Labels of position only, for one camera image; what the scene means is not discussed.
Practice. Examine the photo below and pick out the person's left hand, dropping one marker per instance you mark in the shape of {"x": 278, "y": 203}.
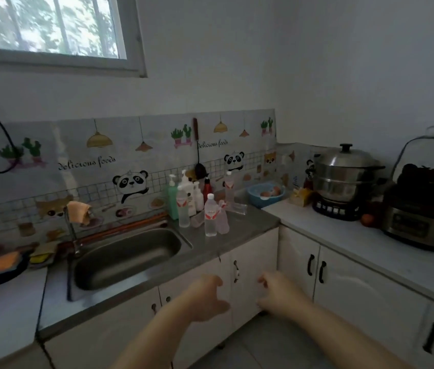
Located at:
{"x": 199, "y": 301}

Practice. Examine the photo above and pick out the person's right hand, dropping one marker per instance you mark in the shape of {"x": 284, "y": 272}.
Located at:
{"x": 282, "y": 295}

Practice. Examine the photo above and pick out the person's right thumb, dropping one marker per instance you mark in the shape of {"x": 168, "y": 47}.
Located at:
{"x": 262, "y": 303}

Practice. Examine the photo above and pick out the person's left thumb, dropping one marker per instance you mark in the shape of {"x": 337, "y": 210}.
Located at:
{"x": 224, "y": 306}

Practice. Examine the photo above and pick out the person's right forearm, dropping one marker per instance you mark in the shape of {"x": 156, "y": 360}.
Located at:
{"x": 347, "y": 338}

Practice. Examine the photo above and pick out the person's left forearm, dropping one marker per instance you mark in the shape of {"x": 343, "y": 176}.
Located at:
{"x": 151, "y": 340}

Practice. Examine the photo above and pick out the clear pinkish plastic bottle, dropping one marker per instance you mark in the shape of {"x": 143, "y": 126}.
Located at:
{"x": 223, "y": 220}

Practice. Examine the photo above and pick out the red label water bottle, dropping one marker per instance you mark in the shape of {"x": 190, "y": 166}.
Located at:
{"x": 229, "y": 188}
{"x": 183, "y": 207}
{"x": 210, "y": 217}

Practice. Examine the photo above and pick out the clear glass cup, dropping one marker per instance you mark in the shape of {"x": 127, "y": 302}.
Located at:
{"x": 240, "y": 209}

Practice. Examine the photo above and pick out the blue bowl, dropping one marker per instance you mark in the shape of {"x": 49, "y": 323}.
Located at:
{"x": 257, "y": 201}

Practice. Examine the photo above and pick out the brown egg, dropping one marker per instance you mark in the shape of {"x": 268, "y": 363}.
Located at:
{"x": 266, "y": 194}
{"x": 276, "y": 190}

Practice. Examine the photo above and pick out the stainless steel sink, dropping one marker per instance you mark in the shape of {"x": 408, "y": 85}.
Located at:
{"x": 124, "y": 257}

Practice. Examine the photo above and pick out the small white bottle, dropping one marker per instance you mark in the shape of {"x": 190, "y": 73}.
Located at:
{"x": 198, "y": 197}

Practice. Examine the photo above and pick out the yellow box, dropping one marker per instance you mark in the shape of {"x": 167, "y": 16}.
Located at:
{"x": 300, "y": 197}

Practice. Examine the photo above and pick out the green soap bottle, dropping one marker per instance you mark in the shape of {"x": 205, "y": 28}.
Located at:
{"x": 171, "y": 201}

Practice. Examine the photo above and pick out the black induction cooker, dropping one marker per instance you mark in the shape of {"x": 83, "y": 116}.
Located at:
{"x": 336, "y": 212}

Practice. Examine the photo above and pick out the white pump bottle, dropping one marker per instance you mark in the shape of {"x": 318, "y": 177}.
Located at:
{"x": 186, "y": 184}

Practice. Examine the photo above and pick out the red fruit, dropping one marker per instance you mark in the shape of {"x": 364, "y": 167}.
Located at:
{"x": 367, "y": 220}

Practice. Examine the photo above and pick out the small dark panda bottle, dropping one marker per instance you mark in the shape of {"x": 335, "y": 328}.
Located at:
{"x": 309, "y": 176}

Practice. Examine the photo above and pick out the dark hanging ladle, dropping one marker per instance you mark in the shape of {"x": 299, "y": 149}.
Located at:
{"x": 200, "y": 169}

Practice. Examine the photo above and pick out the stainless steel steamer pot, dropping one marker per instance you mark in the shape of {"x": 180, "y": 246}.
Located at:
{"x": 343, "y": 176}

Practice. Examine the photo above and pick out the metal faucet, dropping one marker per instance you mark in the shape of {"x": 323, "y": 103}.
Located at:
{"x": 73, "y": 234}

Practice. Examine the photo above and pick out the orange cloth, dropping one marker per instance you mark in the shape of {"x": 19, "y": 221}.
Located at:
{"x": 78, "y": 212}

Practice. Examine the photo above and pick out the silver electric pressure cooker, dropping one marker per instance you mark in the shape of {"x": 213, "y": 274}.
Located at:
{"x": 417, "y": 222}

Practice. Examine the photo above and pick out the cartoon panda backsplash sticker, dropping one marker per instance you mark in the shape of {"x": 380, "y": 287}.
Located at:
{"x": 132, "y": 149}

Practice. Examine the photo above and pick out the yellow sponge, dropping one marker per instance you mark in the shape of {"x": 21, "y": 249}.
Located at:
{"x": 39, "y": 258}

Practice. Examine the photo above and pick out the black frying pan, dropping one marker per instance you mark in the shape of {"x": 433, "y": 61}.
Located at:
{"x": 5, "y": 274}

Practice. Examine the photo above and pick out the orange pad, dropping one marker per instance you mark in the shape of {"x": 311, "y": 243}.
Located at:
{"x": 1, "y": 262}

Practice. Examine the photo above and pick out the white framed window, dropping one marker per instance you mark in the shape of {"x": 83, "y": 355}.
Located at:
{"x": 55, "y": 26}

